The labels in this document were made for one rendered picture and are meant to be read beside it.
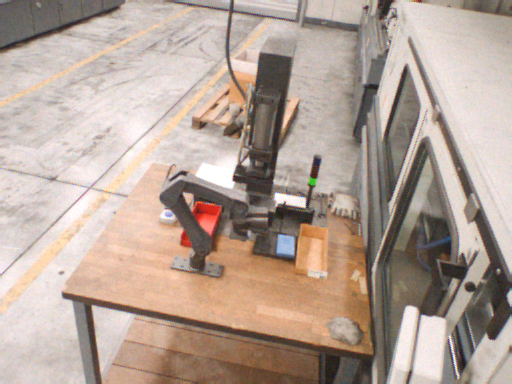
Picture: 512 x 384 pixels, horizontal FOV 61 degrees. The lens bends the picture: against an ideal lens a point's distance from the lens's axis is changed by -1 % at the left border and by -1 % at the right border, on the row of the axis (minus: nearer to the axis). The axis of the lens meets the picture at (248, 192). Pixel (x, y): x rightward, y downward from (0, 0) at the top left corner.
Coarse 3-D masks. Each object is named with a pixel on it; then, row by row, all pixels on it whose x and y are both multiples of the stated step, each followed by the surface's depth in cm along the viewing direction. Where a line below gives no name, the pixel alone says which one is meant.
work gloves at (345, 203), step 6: (336, 198) 224; (342, 198) 224; (348, 198) 224; (354, 198) 226; (336, 204) 219; (342, 204) 219; (348, 204) 219; (354, 204) 221; (342, 210) 215; (348, 210) 215; (354, 210) 216; (360, 210) 218; (342, 216) 211; (348, 216) 212; (354, 216) 213; (360, 216) 214
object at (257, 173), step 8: (256, 160) 187; (240, 168) 194; (248, 168) 186; (256, 168) 187; (264, 168) 188; (232, 176) 190; (240, 176) 189; (248, 176) 189; (256, 176) 186; (264, 176) 186; (272, 176) 191; (256, 184) 190; (264, 184) 189; (272, 184) 188
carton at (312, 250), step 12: (300, 228) 190; (312, 228) 194; (324, 228) 193; (300, 240) 194; (312, 240) 195; (324, 240) 194; (300, 252) 187; (312, 252) 188; (324, 252) 186; (300, 264) 181; (312, 264) 181; (324, 264) 179; (312, 276) 176; (324, 276) 175
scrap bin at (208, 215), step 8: (200, 208) 202; (208, 208) 201; (216, 208) 201; (200, 216) 201; (208, 216) 201; (216, 216) 202; (200, 224) 196; (208, 224) 196; (216, 224) 193; (184, 232) 185; (184, 240) 182
